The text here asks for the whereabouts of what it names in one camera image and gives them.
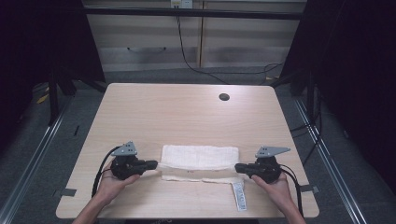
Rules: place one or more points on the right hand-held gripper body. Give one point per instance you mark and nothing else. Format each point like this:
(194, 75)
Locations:
(266, 168)

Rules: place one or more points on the cream cloth with white label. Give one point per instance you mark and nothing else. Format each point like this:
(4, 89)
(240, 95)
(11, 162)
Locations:
(199, 157)

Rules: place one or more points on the dark curtain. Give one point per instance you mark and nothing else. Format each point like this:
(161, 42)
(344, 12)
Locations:
(351, 77)
(40, 46)

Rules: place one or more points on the person's right hand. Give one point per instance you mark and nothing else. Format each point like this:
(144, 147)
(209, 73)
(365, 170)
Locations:
(278, 191)

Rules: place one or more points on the white wall socket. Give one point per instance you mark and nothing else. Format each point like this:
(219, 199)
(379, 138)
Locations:
(182, 3)

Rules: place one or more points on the person's left hand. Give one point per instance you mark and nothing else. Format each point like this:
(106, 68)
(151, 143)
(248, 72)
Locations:
(110, 186)

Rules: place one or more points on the black horizontal frame bar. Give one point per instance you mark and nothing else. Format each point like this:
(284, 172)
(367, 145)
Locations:
(186, 13)

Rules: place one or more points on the grey tape strip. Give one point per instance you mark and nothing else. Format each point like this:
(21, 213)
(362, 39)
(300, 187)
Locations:
(308, 188)
(68, 192)

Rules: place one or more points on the yellow floor tape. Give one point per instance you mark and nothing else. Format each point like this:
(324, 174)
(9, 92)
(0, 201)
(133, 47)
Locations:
(42, 98)

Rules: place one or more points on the metal floor rail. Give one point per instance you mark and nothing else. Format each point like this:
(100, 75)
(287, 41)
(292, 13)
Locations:
(31, 161)
(330, 161)

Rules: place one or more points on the black metal stand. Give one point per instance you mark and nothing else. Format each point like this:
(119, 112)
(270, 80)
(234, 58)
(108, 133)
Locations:
(309, 96)
(53, 99)

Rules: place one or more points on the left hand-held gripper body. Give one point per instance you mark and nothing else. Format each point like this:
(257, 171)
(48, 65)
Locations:
(124, 165)

